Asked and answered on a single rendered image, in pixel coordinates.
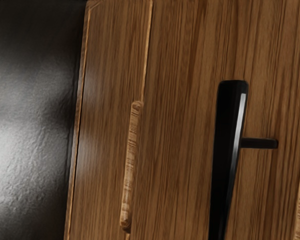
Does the wooden drawer cabinet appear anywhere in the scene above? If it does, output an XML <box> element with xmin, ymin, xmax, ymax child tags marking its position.
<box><xmin>63</xmin><ymin>0</ymin><xmax>300</xmax><ymax>240</ymax></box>

